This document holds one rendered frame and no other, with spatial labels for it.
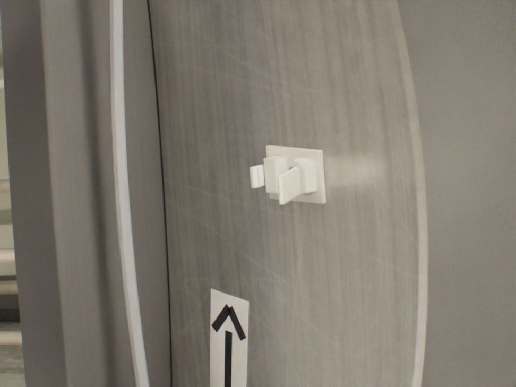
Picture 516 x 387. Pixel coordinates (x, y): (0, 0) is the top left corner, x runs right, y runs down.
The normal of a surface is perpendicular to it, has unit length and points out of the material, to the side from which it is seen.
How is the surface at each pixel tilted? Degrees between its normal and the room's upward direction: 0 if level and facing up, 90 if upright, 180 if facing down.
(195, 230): 90
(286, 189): 91
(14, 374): 0
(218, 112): 90
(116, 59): 91
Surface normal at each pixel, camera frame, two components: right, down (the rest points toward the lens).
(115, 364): 0.71, 0.23
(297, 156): -0.70, 0.18
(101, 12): 0.69, -0.06
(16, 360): -0.09, -0.98
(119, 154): 0.07, 0.19
